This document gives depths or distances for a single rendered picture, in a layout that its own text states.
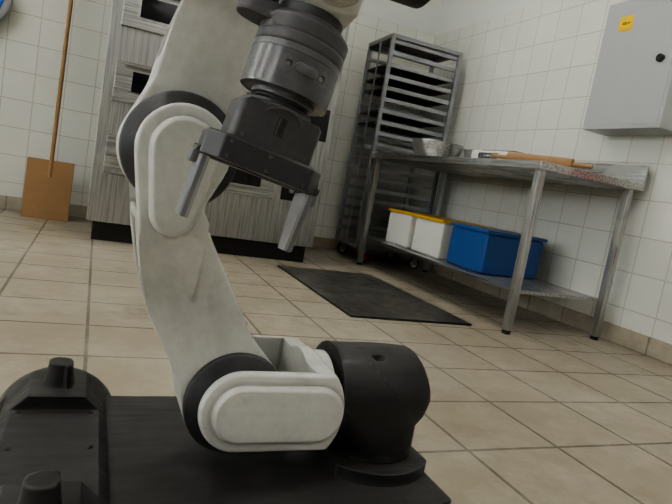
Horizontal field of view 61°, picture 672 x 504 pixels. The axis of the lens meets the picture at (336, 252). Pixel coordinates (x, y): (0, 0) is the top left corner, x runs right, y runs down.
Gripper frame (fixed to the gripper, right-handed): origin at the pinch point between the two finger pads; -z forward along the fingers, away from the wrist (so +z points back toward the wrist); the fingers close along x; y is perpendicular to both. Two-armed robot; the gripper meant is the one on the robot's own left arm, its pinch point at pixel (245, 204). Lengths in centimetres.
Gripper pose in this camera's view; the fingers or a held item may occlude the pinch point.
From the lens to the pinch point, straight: 56.4
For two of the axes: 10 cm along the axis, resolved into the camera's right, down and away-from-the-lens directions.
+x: -8.5, -3.0, -4.3
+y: 4.1, 1.6, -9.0
